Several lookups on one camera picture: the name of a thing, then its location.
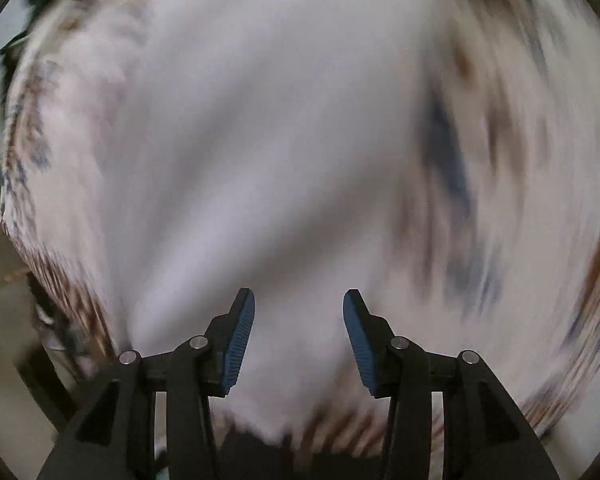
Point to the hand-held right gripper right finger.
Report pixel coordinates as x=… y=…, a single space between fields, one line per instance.
x=360 y=340

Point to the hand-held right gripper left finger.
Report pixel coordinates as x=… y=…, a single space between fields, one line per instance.
x=238 y=340

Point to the white patterned small garment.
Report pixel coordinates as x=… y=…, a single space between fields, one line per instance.
x=290 y=135

